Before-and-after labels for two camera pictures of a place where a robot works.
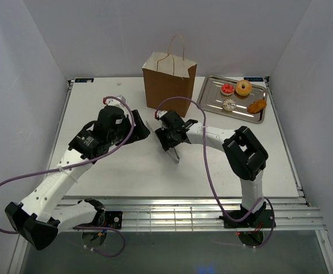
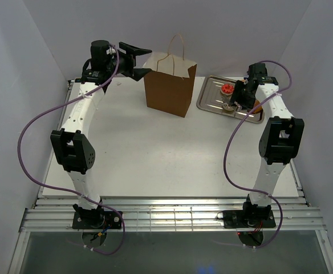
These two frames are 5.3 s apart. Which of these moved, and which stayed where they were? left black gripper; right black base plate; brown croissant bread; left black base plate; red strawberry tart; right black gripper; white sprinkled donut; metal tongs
Moved: right black gripper; left black gripper; metal tongs
Stayed: right black base plate; red strawberry tart; left black base plate; white sprinkled donut; brown croissant bread
